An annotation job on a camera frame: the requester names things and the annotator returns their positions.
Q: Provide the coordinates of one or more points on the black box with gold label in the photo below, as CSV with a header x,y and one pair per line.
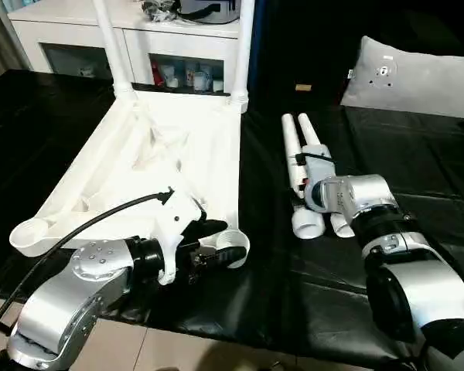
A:
x,y
313,46

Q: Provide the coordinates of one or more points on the grey cushion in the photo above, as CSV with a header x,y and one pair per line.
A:
x,y
429,85

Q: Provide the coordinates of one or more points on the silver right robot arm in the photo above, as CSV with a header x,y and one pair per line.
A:
x,y
429,286

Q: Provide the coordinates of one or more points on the brown curtain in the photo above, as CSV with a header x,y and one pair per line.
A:
x,y
0,38

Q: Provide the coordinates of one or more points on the white cabinet with glass doors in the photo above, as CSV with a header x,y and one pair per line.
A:
x,y
158,31

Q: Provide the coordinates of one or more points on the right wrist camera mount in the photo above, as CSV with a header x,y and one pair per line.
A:
x,y
321,166

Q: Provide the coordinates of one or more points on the white plastic table top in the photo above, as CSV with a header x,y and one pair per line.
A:
x,y
120,174

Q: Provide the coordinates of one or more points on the grey round container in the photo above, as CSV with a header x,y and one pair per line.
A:
x,y
201,5

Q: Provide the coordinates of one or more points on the white plastic table leg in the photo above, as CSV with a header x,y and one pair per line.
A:
x,y
243,50
307,127
114,46
290,139

